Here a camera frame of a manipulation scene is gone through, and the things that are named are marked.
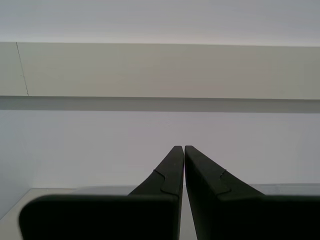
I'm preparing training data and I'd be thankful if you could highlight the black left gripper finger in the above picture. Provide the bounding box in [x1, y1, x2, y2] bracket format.
[184, 145, 320, 240]
[18, 145, 185, 240]

